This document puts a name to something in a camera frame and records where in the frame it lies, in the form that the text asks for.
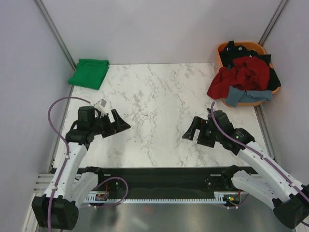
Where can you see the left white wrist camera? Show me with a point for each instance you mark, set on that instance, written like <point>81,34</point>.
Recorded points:
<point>100,105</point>

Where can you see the blue grey t shirt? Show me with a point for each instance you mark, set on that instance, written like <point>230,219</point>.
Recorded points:
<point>236,96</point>

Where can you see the right aluminium frame post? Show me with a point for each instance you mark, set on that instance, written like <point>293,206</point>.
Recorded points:
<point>273,21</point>

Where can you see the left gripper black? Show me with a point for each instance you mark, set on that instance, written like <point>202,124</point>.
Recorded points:
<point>120,125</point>

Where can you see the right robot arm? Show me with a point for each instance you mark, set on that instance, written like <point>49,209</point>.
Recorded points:
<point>286,196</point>

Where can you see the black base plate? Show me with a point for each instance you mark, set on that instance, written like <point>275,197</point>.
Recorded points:
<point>119,188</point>

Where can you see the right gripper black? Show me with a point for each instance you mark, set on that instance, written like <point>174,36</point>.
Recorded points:
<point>200,124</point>

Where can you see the white slotted cable duct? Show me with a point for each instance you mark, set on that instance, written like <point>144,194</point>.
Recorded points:
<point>216,198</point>

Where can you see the left aluminium frame post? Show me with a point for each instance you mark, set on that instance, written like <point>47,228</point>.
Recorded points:
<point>55,32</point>

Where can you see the orange plastic basket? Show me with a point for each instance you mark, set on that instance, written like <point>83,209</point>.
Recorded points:
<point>244,75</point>

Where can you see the black t shirt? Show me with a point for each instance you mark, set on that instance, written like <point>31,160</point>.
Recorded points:
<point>227,52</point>

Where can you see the red t shirt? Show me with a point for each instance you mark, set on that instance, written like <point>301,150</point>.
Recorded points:
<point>248,73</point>

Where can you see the green t shirt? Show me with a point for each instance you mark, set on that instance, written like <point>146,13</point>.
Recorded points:
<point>89,73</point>

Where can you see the aluminium frame post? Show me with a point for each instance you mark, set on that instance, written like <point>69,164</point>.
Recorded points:
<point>273,21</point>
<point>55,32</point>

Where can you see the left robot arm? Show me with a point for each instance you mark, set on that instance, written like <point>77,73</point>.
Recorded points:
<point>58,207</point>

